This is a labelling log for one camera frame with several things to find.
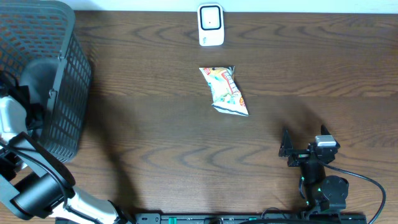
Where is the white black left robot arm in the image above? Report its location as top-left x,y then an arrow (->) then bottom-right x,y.
1,83 -> 136,223

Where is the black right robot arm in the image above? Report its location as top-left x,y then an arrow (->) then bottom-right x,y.
279,125 -> 349,219

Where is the white barcode scanner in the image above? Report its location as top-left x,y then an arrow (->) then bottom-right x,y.
197,3 -> 224,47

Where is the dark grey plastic basket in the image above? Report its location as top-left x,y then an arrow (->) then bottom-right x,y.
1,1 -> 93,162

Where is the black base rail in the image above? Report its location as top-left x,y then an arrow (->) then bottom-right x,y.
134,212 -> 367,224

